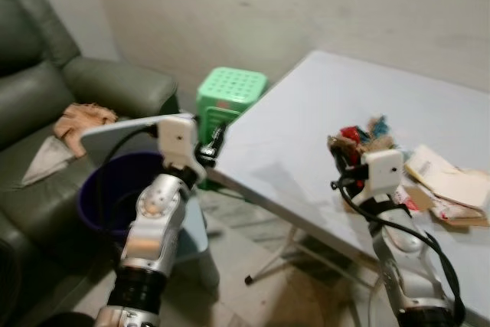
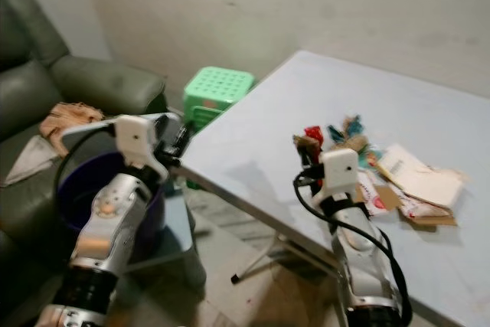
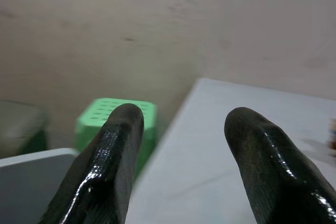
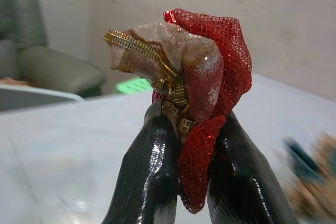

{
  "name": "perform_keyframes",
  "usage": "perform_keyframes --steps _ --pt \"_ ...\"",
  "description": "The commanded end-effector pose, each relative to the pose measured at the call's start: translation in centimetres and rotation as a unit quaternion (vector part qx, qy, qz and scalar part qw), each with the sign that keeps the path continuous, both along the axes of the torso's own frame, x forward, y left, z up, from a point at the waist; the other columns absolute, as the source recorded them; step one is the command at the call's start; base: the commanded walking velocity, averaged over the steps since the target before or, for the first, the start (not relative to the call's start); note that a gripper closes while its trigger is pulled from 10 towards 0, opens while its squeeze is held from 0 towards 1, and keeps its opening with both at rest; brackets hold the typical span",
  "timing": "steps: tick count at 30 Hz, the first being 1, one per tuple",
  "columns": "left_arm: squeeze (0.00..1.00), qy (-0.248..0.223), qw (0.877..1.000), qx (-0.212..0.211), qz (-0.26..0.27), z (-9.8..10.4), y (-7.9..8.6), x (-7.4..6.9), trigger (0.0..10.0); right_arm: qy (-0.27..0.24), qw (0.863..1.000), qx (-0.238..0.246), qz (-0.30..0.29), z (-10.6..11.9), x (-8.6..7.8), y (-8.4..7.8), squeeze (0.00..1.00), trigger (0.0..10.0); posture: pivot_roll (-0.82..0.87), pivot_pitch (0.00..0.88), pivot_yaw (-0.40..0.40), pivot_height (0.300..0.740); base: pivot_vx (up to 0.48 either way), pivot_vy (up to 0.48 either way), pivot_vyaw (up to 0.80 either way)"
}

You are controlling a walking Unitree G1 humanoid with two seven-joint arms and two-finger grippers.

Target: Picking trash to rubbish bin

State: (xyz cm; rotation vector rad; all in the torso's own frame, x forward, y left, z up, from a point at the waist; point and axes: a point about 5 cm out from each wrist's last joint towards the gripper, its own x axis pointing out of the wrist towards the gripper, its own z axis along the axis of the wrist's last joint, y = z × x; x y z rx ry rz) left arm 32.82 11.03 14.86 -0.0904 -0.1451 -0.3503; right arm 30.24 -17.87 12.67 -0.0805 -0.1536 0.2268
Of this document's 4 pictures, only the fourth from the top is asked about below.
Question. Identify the grey tray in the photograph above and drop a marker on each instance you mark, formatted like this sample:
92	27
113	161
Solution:
31	96

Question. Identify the grey-green office chair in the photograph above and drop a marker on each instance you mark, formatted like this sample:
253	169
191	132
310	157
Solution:
39	51

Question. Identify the red mesh gold ribbon wrapper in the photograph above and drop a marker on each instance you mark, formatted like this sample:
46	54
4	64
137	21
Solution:
210	77

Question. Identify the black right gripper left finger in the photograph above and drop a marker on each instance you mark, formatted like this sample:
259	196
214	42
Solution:
147	171

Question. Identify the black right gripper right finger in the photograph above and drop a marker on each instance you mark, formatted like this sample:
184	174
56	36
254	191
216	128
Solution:
244	182

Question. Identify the brown and teal trash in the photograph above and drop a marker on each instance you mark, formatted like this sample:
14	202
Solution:
312	176

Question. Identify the green plastic crate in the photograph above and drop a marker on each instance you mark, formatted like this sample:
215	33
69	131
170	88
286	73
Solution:
134	85

